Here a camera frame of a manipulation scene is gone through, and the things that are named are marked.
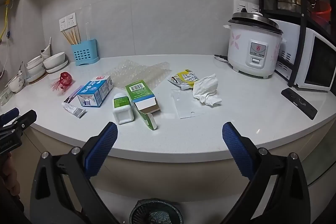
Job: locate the yellow snack wrapper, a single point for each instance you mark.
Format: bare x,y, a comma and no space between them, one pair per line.
185,77

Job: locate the green cardboard box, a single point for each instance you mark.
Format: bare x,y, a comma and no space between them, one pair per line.
139,94

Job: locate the white ceramic plate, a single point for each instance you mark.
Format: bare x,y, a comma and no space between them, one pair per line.
61,67

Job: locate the white ceramic bowl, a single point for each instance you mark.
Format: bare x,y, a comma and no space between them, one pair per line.
53,61

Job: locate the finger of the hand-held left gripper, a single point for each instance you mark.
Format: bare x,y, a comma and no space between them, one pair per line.
9,114
26,119

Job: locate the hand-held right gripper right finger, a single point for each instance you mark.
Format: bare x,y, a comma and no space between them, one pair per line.
239,153

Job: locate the steel pot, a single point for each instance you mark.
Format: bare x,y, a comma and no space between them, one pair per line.
288,1

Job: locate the white floral rice cooker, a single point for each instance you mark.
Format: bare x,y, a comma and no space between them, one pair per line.
252,50

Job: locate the stack of white bowls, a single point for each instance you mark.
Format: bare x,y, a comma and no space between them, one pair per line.
35,66

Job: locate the red plastic container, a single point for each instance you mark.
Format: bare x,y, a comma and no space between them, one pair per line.
323,8

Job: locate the person's left hand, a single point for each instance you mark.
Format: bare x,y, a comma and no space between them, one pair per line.
8,174

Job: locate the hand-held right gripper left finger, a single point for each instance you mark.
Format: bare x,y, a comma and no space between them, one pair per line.
102,150

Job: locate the clear bubble wrap sheet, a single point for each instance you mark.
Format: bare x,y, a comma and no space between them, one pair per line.
147,71

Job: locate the black flat remote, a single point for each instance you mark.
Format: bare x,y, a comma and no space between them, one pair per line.
299,103

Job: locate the bundle of wooden chopsticks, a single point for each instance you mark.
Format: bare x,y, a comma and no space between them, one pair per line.
72,37

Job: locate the white microwave oven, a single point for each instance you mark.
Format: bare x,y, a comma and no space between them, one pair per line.
315,64

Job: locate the blue milk carton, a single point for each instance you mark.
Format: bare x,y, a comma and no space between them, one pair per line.
94,90

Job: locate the small white bowl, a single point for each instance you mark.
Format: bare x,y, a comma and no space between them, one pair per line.
15,83

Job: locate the blue chopstick holder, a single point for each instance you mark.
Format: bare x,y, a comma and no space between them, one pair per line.
84,56

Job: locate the purple packet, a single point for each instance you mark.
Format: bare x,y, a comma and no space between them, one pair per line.
74,94

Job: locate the clear plastic bag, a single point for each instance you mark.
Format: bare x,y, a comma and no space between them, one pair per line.
186,108

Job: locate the white tissue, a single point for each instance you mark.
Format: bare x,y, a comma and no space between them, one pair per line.
206,90

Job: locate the teal mesh waste basket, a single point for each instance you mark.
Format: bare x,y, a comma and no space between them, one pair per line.
141,211

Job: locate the white green bottle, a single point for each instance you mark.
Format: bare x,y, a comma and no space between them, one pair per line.
122,111

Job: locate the red mesh net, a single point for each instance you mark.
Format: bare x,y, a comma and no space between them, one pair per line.
64,79

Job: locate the white wall socket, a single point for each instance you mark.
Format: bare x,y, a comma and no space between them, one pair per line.
254,7
71,20
63,23
240,6

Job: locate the grey white tube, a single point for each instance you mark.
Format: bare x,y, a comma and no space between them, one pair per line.
74,109

